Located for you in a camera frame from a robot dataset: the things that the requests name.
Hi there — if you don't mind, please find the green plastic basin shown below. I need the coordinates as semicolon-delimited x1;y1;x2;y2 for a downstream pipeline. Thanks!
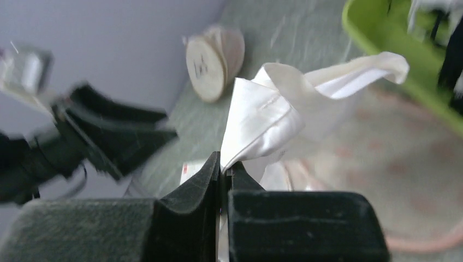
342;1;462;136

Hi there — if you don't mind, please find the white satin bra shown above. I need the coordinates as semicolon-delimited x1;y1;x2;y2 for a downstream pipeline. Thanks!
218;55;396;261

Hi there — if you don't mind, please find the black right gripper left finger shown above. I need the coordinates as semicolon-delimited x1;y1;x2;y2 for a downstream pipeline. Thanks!
1;152;220;261

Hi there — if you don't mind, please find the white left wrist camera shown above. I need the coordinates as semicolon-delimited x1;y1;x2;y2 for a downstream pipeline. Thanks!
1;44;56;114

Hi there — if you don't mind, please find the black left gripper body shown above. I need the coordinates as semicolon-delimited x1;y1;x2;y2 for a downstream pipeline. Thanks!
1;128;87;205

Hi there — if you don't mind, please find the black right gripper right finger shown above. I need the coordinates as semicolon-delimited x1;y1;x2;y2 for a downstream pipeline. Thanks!
224;163;390;261

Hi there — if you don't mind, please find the black bra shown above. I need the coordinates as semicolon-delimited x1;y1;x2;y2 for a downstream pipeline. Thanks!
437;20;462;115

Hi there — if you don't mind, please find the round white mesh laundry bag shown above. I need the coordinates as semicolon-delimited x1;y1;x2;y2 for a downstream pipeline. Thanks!
182;25;245;103

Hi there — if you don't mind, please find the white green card label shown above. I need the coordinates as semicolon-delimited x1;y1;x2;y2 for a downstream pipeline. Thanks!
179;159;206;185

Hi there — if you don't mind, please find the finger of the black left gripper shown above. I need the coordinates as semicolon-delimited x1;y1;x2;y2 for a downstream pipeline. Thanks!
69;84;167;124
65;108;177;180

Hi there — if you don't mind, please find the pink tulip-print laundry bag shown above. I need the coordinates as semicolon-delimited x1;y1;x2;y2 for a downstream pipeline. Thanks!
283;86;462;253

